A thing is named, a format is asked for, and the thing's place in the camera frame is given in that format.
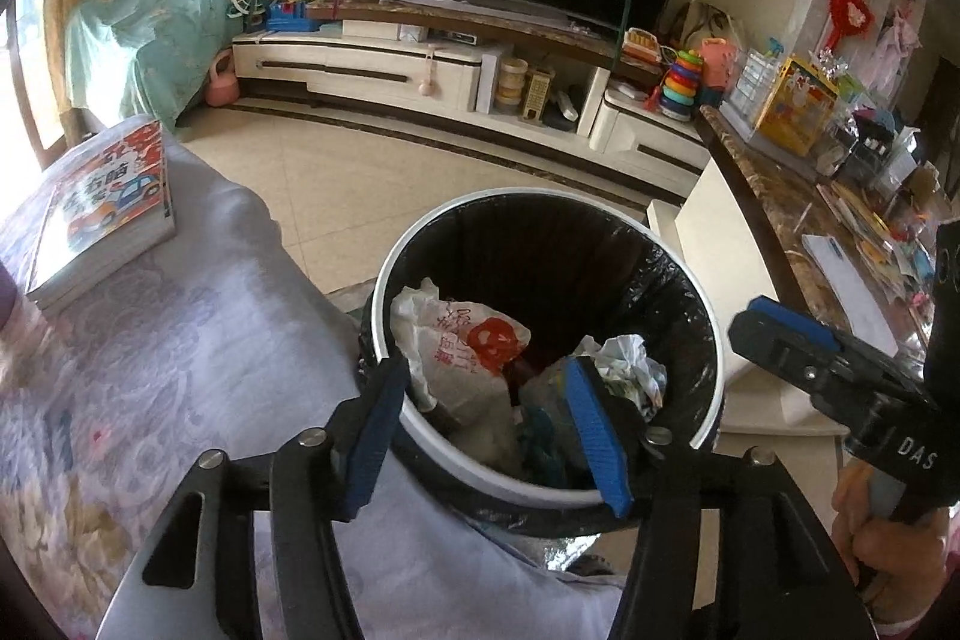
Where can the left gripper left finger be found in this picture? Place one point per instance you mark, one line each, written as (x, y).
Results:
(322, 477)

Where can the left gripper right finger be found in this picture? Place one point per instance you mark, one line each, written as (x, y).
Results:
(642, 475)

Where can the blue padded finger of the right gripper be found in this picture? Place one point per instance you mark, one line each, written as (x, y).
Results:
(789, 345)

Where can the white tissue wad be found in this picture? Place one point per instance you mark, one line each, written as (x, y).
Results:
(628, 371)

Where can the white paper bag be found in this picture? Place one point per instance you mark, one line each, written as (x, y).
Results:
(456, 353)

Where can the white round trash bin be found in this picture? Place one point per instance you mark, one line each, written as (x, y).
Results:
(565, 266)

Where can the person's right hand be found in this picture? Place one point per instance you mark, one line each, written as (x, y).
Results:
(909, 561)

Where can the white paper sheet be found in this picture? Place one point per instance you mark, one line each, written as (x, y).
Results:
(862, 312)

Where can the brown marble side counter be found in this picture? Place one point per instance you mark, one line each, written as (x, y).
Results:
(781, 208)

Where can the yellow toy box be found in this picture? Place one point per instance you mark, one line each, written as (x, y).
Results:
(797, 108)

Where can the stack of children's books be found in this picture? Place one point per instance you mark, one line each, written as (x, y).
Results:
(109, 204)

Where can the pink toy kettlebell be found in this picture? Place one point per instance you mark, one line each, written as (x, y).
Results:
(222, 87)

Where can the white TV cabinet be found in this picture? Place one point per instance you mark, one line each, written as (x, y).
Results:
(542, 82)

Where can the teal cloth covered furniture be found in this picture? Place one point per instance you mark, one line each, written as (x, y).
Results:
(143, 57)

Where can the rainbow stacking ring toy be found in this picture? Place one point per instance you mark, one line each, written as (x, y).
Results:
(678, 92)

